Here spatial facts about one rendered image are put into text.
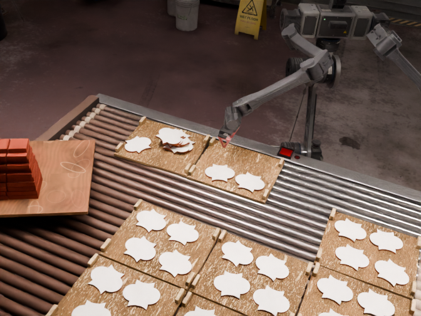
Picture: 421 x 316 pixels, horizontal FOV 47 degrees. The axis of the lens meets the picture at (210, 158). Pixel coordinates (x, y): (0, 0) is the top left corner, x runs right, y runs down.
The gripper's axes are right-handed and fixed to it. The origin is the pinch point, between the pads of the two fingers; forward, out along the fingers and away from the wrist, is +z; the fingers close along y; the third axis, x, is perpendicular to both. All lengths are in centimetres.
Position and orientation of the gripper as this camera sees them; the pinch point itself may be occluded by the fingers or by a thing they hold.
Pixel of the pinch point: (227, 141)
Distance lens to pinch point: 254.0
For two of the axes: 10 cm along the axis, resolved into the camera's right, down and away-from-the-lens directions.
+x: -9.1, -3.0, 2.8
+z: -0.6, 7.8, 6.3
